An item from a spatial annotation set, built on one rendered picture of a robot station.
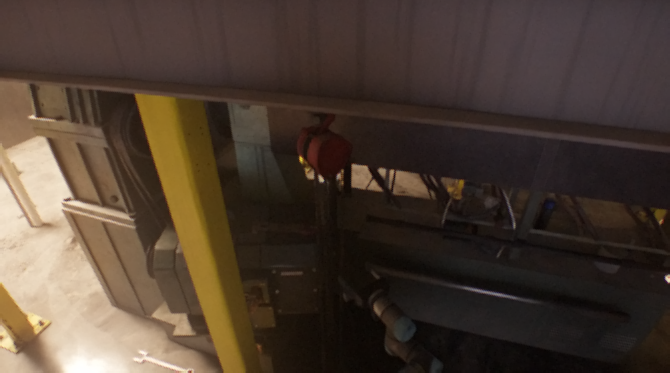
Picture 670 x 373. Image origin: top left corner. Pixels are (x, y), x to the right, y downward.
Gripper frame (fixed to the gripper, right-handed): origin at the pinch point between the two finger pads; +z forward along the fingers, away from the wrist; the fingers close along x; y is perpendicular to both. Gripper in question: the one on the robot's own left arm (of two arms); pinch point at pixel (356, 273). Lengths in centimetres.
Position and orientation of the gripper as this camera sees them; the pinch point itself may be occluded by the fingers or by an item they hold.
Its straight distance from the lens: 141.5
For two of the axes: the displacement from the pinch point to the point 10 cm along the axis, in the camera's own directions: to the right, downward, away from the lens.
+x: -8.5, 2.6, -4.5
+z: -5.2, -4.2, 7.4
